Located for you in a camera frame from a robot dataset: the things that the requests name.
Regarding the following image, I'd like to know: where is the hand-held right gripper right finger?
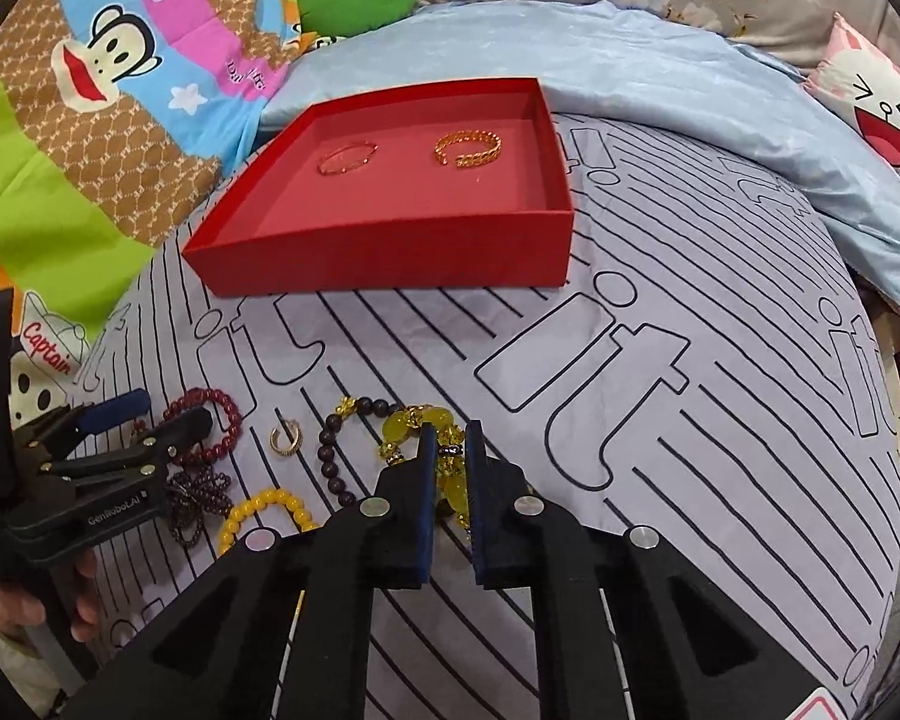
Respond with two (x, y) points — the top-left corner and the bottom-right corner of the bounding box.
(465, 420), (856, 720)

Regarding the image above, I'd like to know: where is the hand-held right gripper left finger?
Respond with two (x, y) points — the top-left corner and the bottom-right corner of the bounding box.
(60, 424), (440, 720)

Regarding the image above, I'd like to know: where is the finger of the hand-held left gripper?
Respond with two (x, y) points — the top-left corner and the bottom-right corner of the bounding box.
(45, 408), (215, 482)
(11, 388), (153, 467)

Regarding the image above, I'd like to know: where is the dark red bead bracelet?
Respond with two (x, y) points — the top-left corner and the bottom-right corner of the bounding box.
(161, 388), (242, 466)

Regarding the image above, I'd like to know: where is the purple small-bead bracelet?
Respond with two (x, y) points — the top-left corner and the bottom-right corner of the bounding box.
(166, 465), (233, 547)

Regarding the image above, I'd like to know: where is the amber and gold charm bracelet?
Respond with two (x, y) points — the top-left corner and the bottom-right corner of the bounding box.
(379, 403), (475, 533)

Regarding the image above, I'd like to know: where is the yellow bead bracelet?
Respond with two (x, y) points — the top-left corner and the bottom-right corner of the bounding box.
(217, 487), (322, 556)

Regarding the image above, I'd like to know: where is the dark bead bracelet gold charm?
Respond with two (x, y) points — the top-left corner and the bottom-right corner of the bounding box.
(316, 396), (400, 503)

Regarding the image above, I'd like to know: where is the red cardboard box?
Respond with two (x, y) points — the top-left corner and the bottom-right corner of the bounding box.
(182, 77), (575, 297)

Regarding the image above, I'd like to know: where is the person's left hand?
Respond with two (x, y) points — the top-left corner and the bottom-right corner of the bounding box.
(0, 551), (100, 646)

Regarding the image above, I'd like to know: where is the colourful monkey print blanket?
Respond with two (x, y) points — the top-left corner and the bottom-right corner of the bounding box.
(0, 0), (323, 436)

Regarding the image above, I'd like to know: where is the thin rose gold bangle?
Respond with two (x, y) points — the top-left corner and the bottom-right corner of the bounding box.
(317, 141), (380, 177)

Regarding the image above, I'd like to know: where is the light blue quilt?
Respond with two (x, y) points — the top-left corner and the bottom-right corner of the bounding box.
(259, 0), (900, 327)

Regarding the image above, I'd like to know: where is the pink cartoon face cushion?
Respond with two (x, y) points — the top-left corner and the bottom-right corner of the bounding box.
(802, 13), (900, 181)

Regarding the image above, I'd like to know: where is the gold chain-link bangle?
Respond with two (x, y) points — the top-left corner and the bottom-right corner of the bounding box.
(430, 130), (505, 166)

